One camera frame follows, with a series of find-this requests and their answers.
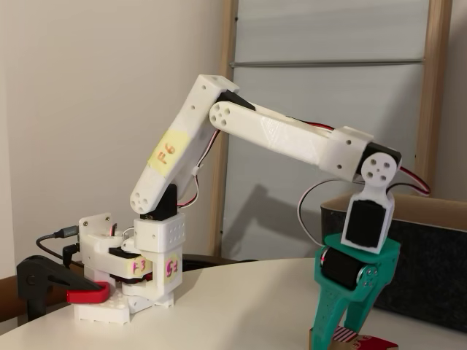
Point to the wooden framed translucent screen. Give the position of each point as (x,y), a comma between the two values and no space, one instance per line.
(328,29)

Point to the teal gripper black servo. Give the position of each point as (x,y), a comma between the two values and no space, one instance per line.
(341,269)

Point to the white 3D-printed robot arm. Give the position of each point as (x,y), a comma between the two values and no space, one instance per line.
(277,131)

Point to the black and red clamp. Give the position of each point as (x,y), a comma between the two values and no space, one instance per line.
(40,273)

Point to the red striped wooden block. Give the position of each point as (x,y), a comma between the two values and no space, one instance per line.
(344,333)

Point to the dark grey felt box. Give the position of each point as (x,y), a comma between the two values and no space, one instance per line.
(430,273)

